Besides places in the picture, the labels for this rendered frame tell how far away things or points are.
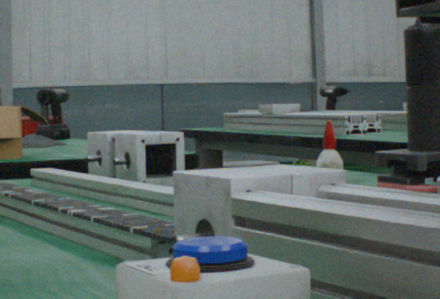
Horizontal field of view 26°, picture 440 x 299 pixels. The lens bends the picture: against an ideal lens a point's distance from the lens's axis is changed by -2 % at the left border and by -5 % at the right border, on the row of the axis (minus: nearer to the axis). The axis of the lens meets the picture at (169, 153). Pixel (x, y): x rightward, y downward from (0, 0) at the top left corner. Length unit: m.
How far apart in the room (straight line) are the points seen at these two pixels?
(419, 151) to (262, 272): 0.34
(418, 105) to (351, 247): 0.27
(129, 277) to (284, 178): 0.20
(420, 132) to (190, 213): 0.21
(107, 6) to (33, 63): 1.18
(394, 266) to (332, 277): 0.06
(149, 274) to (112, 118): 11.47
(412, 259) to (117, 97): 11.49
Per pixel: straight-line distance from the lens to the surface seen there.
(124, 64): 12.05
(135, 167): 1.65
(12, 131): 2.72
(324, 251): 0.57
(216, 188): 0.67
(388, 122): 4.48
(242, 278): 0.48
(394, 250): 0.53
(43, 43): 11.79
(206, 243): 0.50
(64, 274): 0.85
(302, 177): 0.69
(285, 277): 0.50
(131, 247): 0.91
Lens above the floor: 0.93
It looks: 3 degrees down
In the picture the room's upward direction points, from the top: 1 degrees counter-clockwise
